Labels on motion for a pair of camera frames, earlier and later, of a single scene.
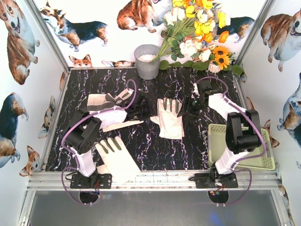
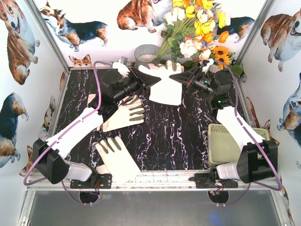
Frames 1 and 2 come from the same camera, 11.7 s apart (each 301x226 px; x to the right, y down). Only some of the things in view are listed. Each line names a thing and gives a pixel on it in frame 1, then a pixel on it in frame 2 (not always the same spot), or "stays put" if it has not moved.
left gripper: x=143 y=106 → x=139 y=80
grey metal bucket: x=144 y=54 stays put
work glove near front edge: x=119 y=162 stays put
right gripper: x=188 y=107 → x=191 y=79
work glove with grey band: x=170 y=125 → x=167 y=90
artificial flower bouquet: x=191 y=28 stays put
